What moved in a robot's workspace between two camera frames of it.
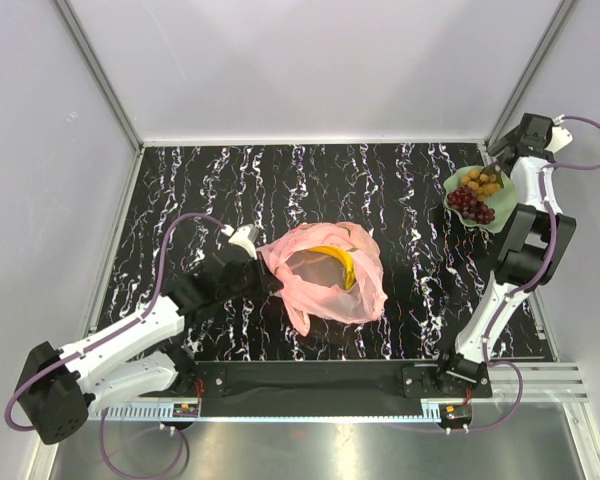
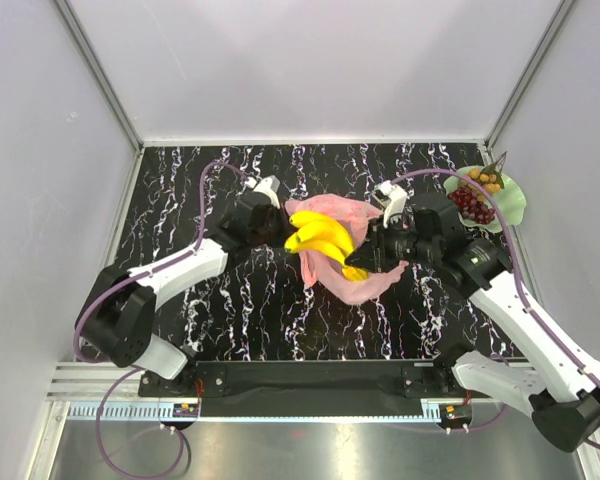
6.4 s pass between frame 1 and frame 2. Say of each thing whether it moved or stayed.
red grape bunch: stayed
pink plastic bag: moved
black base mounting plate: stayed
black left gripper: moved
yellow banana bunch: moved
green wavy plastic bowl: stayed
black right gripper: moved
